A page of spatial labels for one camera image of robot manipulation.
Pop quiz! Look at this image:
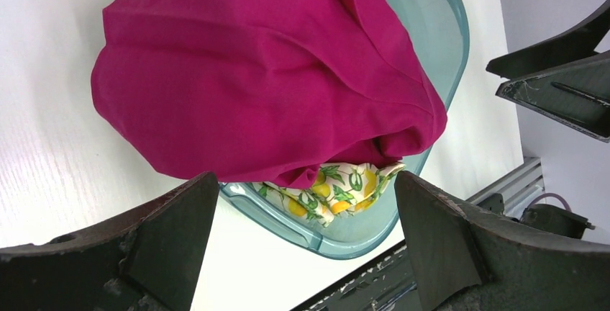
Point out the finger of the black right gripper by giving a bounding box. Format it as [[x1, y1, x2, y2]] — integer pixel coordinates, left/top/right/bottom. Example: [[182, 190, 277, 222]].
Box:
[[486, 0, 609, 79], [496, 51, 609, 143]]

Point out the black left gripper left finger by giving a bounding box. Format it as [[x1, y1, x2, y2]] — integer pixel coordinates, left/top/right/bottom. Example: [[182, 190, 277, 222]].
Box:
[[1, 173, 219, 310]]

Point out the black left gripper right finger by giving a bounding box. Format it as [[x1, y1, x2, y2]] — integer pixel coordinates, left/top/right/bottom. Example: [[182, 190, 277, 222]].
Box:
[[394, 171, 609, 310]]

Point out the yellow patterned cloth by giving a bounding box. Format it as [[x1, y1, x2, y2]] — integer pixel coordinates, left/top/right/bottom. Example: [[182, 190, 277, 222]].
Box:
[[250, 163, 405, 227]]

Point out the magenta cloth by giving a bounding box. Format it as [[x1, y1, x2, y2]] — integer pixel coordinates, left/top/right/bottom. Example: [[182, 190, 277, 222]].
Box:
[[91, 0, 447, 189]]

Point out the teal plastic basket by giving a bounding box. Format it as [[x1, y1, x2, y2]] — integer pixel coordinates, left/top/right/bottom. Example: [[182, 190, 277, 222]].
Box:
[[221, 0, 470, 260]]

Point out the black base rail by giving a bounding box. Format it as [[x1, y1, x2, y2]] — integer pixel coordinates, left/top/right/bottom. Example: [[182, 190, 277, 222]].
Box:
[[292, 240, 422, 311]]

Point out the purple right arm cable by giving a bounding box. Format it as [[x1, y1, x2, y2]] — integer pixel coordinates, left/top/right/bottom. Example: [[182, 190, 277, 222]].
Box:
[[531, 192, 573, 212]]

